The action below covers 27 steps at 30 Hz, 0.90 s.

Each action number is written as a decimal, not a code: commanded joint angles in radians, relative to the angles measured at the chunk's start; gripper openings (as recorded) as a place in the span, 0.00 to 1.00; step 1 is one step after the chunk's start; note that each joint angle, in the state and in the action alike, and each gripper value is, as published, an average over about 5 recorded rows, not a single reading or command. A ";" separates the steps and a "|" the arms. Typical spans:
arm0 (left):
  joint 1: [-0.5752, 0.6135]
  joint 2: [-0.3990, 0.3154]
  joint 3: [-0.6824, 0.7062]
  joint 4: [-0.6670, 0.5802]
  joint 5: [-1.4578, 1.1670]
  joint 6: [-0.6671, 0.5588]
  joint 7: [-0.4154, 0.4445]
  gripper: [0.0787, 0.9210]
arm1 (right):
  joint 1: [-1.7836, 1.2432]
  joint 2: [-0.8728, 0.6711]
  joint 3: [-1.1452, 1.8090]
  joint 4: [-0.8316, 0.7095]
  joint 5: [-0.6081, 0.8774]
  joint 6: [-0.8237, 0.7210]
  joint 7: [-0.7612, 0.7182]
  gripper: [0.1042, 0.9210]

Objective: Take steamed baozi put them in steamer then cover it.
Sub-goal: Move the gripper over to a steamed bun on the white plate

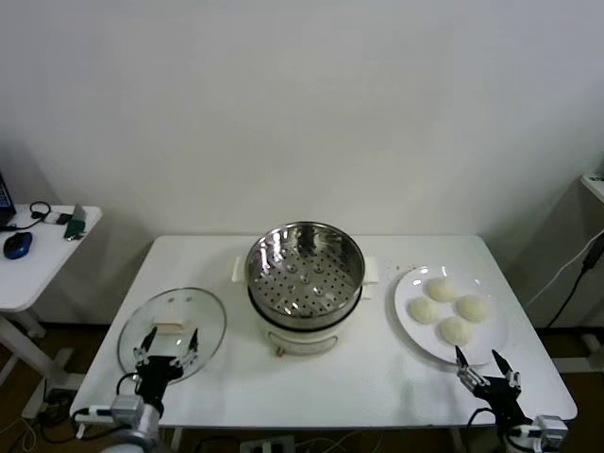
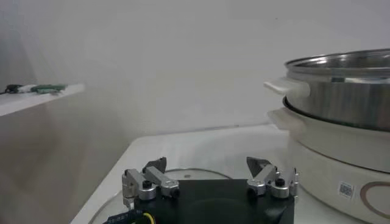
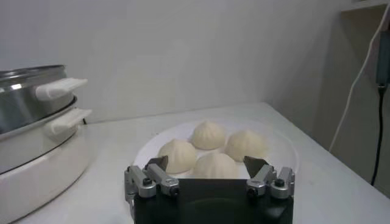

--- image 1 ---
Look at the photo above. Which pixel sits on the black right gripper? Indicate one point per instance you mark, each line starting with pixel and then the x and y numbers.
pixel 500 398

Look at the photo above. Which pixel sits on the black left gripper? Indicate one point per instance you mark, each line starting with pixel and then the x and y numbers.
pixel 158 377

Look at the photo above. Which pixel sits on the glass pot lid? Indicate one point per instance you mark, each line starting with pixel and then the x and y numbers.
pixel 181 307

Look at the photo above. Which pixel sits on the white steamed baozi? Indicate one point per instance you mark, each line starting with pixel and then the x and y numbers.
pixel 424 311
pixel 440 289
pixel 456 330
pixel 471 308

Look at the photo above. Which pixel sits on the stainless steel steamer basket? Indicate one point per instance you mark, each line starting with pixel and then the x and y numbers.
pixel 347 255

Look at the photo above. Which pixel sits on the white right wrist plug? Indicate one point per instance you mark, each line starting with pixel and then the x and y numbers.
pixel 525 430

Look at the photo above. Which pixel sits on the white wrist plug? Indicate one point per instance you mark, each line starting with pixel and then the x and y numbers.
pixel 92 412
pixel 525 430

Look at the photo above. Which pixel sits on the white left wrist plug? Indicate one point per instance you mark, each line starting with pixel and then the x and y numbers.
pixel 92 412

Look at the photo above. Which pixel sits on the white round plate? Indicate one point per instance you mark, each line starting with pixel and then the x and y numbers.
pixel 415 292

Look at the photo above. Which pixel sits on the black floor power strip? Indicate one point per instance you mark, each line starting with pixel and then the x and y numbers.
pixel 59 400

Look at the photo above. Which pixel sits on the white side table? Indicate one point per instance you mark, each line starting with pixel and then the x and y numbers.
pixel 42 269

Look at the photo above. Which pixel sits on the green handheld device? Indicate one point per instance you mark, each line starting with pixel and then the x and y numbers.
pixel 75 225

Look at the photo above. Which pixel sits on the black and white adapter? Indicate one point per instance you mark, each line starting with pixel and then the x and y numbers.
pixel 60 219

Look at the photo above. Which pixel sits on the blue computer mouse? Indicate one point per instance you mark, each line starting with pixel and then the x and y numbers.
pixel 18 244

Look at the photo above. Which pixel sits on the white shelf table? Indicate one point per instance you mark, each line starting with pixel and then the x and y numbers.
pixel 595 189

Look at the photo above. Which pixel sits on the black laptop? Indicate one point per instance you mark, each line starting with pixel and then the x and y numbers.
pixel 4 196

